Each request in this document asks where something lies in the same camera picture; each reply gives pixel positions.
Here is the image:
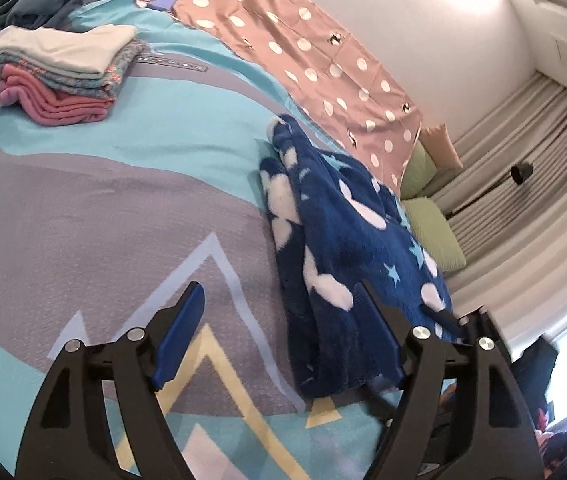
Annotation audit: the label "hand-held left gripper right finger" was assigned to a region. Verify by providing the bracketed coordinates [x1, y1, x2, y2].
[358, 280, 547, 480]

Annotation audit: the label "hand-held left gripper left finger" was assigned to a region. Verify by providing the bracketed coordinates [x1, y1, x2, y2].
[13, 280, 206, 480]

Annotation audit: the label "blue fleece star-print garment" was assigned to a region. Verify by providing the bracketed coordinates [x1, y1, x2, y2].
[258, 114, 457, 400]

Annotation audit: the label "large green pillow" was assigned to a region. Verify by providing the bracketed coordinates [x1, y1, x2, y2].
[403, 197, 467, 273]

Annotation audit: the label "dark cushion with face print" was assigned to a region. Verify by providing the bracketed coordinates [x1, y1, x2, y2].
[513, 337, 559, 411]

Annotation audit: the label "beige curtains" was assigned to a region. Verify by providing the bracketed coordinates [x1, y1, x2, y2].
[423, 72, 567, 356]

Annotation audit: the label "turquoise grey patterned bedspread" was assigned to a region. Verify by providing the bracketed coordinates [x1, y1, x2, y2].
[0, 0, 464, 480]

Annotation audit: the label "small green pillow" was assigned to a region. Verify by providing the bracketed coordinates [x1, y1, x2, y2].
[401, 142, 439, 200]

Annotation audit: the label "colourful printed cloth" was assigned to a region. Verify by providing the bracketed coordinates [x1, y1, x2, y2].
[533, 400, 567, 466]

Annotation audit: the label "peach pillow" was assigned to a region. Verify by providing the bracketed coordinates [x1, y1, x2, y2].
[419, 122, 464, 168]

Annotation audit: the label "black lamp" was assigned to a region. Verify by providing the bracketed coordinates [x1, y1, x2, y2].
[443, 162, 534, 221]

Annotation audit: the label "pink folded garment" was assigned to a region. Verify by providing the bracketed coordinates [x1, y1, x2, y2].
[0, 63, 116, 126]

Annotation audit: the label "grey patterned folded garment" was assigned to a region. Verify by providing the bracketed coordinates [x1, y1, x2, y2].
[0, 40, 146, 98]

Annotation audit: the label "pink polka dot cloth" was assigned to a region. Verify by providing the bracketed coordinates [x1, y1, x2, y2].
[170, 0, 424, 201]

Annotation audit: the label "white folded garment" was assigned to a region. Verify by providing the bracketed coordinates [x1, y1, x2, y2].
[0, 25, 138, 75]

